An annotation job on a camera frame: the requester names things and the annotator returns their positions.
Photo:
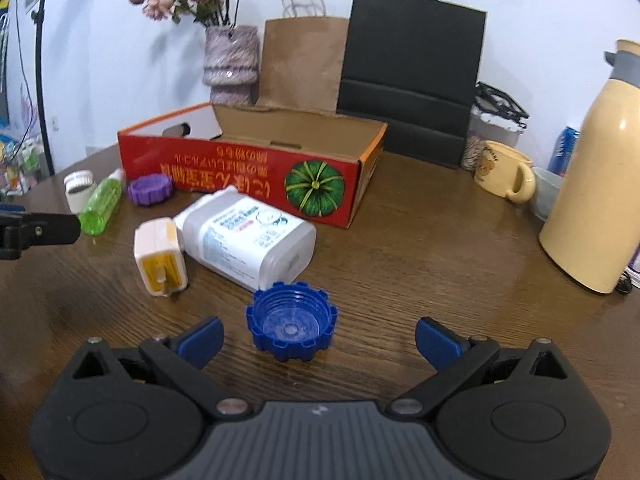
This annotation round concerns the black paper bag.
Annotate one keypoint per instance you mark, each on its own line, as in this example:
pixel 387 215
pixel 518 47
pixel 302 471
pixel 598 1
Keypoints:
pixel 410 60

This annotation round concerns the pale glass bowl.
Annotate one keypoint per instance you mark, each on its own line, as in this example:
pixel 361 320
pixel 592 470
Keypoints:
pixel 546 192

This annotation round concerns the cluttered storage shelf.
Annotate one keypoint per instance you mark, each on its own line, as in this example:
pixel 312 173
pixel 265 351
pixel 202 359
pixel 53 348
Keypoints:
pixel 20 165

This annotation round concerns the clear food jar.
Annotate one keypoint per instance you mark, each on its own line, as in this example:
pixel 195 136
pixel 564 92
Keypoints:
pixel 495 117

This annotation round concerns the cream yellow small box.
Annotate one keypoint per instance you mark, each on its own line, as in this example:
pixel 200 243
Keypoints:
pixel 150 245

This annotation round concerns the purple plastic cap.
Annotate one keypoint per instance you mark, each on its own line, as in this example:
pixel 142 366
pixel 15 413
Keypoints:
pixel 149 191

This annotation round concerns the green spray bottle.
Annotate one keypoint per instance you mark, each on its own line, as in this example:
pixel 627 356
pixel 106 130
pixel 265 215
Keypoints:
pixel 100 205

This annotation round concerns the white wet wipe container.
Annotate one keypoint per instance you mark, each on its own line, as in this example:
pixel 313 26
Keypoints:
pixel 240 235

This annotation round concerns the yellow bear mug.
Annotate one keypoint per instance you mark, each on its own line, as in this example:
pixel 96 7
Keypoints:
pixel 497 170

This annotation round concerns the mottled purple vase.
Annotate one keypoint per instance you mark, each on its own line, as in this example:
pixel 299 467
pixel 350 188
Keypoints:
pixel 231 60

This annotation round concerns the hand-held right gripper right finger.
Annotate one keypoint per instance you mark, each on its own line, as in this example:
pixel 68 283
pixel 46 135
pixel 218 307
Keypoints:
pixel 440 342

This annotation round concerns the twine ball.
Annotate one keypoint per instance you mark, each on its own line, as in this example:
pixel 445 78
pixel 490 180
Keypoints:
pixel 471 155

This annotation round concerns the blue plastic cap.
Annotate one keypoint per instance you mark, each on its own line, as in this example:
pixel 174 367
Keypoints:
pixel 265 330

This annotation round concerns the red cardboard box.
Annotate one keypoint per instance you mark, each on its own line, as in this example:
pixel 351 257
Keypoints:
pixel 225 170

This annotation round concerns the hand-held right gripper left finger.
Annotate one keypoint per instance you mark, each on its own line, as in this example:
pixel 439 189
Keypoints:
pixel 202 342

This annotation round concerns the blue drink can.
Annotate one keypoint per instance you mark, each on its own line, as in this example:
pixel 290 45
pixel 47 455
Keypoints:
pixel 565 150

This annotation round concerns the black light stand pole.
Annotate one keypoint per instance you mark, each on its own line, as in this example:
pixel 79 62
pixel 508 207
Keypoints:
pixel 40 85

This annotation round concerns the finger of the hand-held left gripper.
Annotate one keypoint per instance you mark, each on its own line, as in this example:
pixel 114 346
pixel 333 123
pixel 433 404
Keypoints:
pixel 45 230

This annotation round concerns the cream thermos jug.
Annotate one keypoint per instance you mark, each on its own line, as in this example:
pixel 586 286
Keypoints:
pixel 595 185

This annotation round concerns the small white jar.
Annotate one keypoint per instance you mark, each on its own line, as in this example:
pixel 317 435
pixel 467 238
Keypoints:
pixel 77 195

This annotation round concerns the brown paper bag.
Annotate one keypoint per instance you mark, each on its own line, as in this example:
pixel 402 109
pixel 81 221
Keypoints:
pixel 300 60

